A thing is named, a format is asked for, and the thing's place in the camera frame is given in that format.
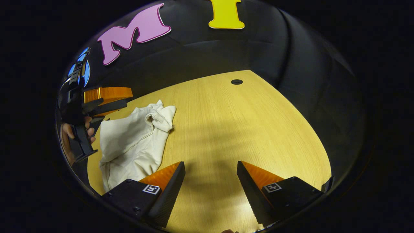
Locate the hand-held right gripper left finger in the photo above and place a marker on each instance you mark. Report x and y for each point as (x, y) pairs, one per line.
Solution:
(169, 194)

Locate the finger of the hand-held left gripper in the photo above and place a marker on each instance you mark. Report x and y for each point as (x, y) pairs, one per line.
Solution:
(110, 105)
(106, 94)

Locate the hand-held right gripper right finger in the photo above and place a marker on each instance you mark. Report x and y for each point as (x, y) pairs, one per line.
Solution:
(250, 194)

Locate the white garment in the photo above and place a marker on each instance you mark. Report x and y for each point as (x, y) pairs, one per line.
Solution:
(129, 145)

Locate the black backdrop cloth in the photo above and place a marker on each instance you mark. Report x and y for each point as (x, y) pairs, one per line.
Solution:
(226, 51)

